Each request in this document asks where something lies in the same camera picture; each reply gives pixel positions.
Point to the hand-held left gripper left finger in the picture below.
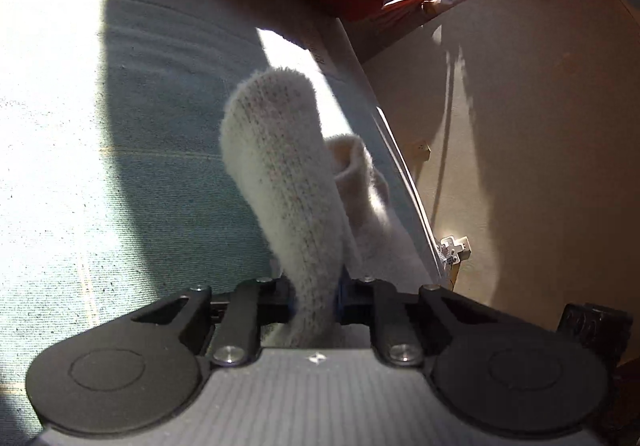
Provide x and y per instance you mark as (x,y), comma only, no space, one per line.
(275,308)

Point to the black textured object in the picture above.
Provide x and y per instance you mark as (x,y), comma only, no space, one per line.
(595,331)

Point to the cream knit sweater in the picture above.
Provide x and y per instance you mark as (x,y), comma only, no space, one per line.
(290,201)

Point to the wall socket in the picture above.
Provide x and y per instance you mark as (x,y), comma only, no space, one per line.
(422,150)

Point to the bed with grey-green plaid sheet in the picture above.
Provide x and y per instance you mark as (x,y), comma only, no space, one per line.
(175,125)

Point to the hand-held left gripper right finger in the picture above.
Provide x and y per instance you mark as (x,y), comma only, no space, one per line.
(352,308)

